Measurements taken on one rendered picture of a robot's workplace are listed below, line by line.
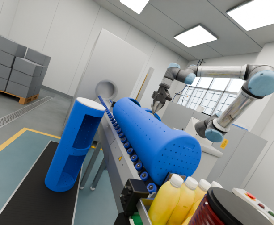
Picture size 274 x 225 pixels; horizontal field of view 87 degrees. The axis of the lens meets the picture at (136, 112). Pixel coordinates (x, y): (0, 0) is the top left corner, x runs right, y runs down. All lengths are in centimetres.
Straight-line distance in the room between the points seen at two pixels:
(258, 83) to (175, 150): 53
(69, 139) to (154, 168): 92
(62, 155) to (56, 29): 498
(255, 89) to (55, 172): 161
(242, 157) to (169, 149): 199
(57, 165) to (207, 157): 129
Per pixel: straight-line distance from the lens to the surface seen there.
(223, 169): 246
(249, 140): 253
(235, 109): 102
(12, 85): 409
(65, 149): 147
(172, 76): 100
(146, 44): 612
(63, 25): 599
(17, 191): 169
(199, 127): 129
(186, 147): 72
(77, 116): 133
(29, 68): 393
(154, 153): 65
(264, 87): 94
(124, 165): 91
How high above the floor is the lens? 132
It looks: 8 degrees down
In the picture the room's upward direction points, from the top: 25 degrees clockwise
